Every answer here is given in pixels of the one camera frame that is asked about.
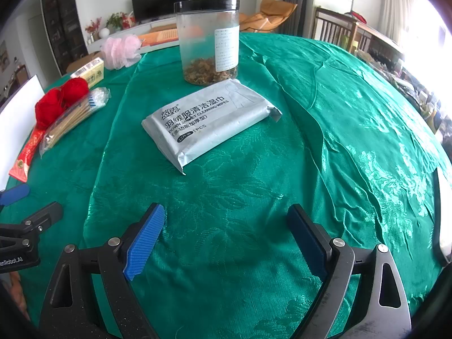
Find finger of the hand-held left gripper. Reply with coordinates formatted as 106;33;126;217
21;201;64;234
0;184;31;206

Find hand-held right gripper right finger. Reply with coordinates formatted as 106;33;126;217
287;204;412;339

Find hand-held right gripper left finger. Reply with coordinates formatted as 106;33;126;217
38;203;166;339

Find white cardboard box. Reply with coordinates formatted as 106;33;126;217
0;74;45;191

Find grey wet wipes pack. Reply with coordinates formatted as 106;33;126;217
141;79;283;175

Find small yellow carton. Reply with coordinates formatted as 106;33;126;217
70;58;105;89

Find pink mesh bath loofah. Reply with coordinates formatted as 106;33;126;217
101;34;142;70

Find person's left forearm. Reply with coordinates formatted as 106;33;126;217
0;272;31;320

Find red paper packet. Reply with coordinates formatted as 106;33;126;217
9;127;46;183

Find green satin tablecloth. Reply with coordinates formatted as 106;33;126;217
0;32;452;339

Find red yarn ball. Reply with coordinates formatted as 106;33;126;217
63;77;90;108
35;89;66;129

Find clear chopsticks packet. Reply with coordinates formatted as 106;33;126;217
39;88;111;159

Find wooden dining furniture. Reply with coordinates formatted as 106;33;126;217
0;65;29;103

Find smartphone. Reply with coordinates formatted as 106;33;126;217
436;168;452;255

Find brown cardboard box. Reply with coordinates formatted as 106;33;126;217
66;51;103;75

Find tall dark display cabinet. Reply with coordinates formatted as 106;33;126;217
40;0;89;75

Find red flowers in vase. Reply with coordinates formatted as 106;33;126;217
85;19;103;41

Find pile of assorted clutter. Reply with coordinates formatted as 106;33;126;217
357;47;452;142

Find green plant with red ornaments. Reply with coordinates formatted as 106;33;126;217
106;12;136;31

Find orange book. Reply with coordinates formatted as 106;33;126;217
136;28;181;48

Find clear jar with black lid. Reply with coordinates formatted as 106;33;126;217
174;0;241;86

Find white television cabinet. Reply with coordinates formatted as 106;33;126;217
86;18;177;55

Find wooden side desk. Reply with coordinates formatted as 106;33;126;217
357;25;405;60

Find dark wooden chair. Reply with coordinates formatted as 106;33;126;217
312;6;359;52

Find orange lounge chair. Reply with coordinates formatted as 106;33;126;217
239;0;298;33

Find black flat television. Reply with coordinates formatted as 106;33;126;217
131;0;189;22

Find grey curtain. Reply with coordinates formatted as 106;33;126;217
282;0;316;38

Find white sheer curtain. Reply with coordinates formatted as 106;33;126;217
374;0;417;43

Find framed wall painting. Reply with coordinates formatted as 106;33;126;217
0;40;10;71

